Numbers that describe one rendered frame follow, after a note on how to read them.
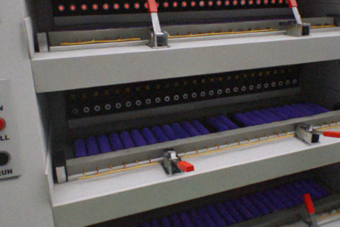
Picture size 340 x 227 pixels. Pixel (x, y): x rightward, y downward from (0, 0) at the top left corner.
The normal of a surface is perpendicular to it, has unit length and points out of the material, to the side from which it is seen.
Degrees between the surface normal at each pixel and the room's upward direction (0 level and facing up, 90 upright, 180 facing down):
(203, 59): 107
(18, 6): 90
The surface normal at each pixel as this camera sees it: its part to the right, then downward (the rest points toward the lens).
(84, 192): -0.02, -0.94
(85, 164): 0.33, 0.31
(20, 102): 0.32, 0.03
